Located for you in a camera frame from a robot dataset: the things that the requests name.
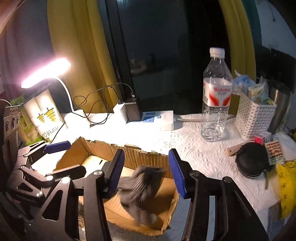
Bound grey knitted sock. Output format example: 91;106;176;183
117;165;166;227

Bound green paper cup pack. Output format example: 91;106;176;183
11;94;43;146

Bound paper cup sleeve pack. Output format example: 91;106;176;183
23;87;63;142

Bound brown cardboard box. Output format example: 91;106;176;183
55;137;179;236

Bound white quilted table cloth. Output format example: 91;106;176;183
33;114;295;240

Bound black round zipper pouch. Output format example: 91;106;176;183
235;142;270;178

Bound white LED desk lamp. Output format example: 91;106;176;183
21;57;93;123

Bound white power strip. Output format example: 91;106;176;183
140;110;175;131

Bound yellow curtain left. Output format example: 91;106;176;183
47;1;120;113

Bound yellow curtain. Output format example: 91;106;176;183
219;0;256;80
47;1;120;113

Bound white USB charger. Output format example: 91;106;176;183
113;103;128;125

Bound black power adapter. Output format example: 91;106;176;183
125;98;142;122

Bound patterned card pack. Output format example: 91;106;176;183
264;141;285;166

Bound white perforated plastic basket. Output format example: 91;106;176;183
234;92;277;140

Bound yellow plastic bag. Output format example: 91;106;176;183
276;160;296;218

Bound clear plastic water bottle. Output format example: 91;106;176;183
201;47;233;142

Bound snack packets in basket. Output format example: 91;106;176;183
232;70;274;105

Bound steel thermos tumbler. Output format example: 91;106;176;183
268;83;291;134

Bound yellow curtain right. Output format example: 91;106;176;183
219;0;256;80

